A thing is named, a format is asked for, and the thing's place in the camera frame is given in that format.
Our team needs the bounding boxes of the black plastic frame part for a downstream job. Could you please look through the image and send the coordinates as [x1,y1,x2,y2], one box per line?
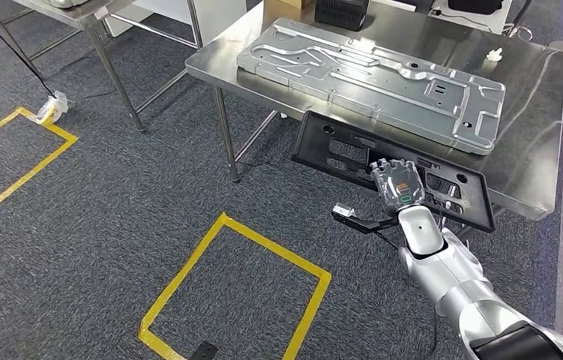
[291,109,496,234]

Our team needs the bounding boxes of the stainless steel workbench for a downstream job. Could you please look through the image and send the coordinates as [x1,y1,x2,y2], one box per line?
[184,0,563,241]

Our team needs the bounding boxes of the yellow floor tape square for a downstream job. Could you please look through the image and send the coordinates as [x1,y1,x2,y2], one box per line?
[0,106,79,219]
[137,211,334,360]

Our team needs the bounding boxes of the stamped grey metal plate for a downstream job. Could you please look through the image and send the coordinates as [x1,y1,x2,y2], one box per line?
[41,0,91,11]
[235,17,507,157]

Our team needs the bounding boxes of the brown cardboard box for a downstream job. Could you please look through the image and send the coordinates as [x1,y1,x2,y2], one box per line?
[263,0,313,21]

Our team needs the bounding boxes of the white panel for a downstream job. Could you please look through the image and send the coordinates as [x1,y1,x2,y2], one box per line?
[104,0,248,49]

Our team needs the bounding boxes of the black vented device box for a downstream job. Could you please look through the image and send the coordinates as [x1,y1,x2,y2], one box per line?
[313,0,370,32]

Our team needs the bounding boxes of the plastic wrapped floor bundle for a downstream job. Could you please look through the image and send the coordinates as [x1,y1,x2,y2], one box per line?
[27,90,70,126]

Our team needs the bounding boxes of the white desk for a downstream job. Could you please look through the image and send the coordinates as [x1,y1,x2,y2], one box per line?
[427,0,514,36]

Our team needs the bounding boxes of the black bag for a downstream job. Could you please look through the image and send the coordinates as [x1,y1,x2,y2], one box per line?
[447,0,505,15]

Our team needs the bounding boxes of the chrome stool base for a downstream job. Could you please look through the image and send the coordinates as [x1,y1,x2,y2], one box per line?
[502,22,534,44]

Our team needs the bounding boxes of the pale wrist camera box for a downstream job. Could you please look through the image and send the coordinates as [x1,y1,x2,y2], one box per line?
[331,202,357,219]

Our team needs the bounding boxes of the black camera bracket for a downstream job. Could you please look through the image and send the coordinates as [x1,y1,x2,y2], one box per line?
[331,208,403,235]

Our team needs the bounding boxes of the black camera cable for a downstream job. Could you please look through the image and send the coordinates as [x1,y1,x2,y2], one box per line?
[372,229,403,251]

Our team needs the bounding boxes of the steel frame table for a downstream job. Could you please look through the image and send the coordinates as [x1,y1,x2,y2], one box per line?
[0,0,203,134]

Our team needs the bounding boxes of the thin black floor cable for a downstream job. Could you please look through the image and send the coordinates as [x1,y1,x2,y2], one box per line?
[0,0,58,99]

